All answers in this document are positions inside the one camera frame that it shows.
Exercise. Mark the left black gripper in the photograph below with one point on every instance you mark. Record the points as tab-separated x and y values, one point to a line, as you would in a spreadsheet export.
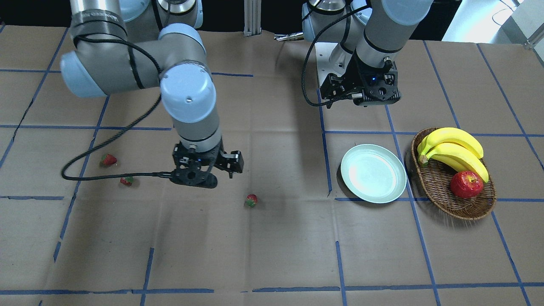
335	86

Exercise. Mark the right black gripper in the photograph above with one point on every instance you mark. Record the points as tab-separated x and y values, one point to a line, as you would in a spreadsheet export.
233	162

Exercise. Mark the strawberry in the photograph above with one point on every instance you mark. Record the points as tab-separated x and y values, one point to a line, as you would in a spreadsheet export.
127	180
251	200
108	160

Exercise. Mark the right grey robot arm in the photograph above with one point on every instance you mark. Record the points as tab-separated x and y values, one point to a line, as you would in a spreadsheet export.
126	45

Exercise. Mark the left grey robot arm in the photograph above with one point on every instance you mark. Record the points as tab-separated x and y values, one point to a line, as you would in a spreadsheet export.
367	36

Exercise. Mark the light green plate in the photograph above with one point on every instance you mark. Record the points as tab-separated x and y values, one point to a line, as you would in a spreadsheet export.
373	173

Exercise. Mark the brown wicker basket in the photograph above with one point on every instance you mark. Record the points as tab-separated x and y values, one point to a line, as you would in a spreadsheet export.
433	182

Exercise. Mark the yellow banana bunch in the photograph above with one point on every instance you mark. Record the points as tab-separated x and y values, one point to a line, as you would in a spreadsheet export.
458	146

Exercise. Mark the red apple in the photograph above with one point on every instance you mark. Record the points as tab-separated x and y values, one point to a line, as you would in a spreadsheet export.
466	184

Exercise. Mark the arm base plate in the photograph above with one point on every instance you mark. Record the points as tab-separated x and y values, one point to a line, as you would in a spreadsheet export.
330	58

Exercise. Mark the aluminium frame post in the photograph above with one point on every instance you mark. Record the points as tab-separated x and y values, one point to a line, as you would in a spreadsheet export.
252	18

